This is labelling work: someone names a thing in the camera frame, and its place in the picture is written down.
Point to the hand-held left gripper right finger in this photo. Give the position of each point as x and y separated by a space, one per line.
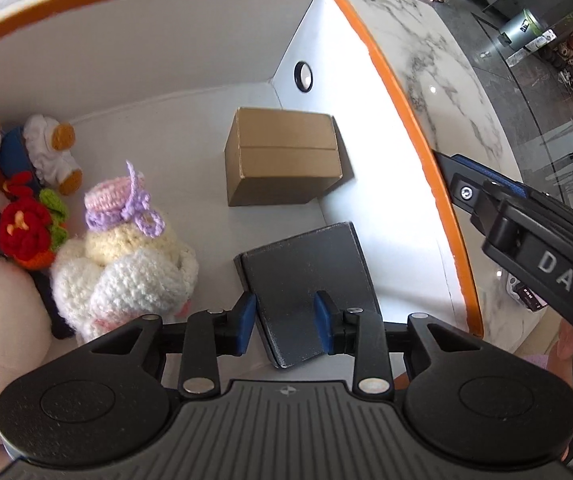
324 322

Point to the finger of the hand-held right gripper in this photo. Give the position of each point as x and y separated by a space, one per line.
501 180
466 185

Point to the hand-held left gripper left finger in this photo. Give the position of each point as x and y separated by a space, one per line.
246 322

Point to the dark grey box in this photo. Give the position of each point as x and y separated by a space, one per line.
306 270

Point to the white crochet bunny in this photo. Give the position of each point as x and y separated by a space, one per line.
131 270

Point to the small brown cardboard box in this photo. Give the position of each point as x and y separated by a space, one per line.
281 160

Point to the red orange crochet flower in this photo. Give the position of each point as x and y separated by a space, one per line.
24 225

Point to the pink striped white plush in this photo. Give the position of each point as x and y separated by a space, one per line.
1 335

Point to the white crochet duck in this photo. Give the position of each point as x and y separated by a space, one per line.
49 155

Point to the orange cardboard box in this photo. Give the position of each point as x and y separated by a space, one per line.
166 60

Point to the brown plush with blue hat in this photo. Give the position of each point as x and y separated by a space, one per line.
16 155

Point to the silver trash can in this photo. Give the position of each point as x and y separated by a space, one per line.
523 30

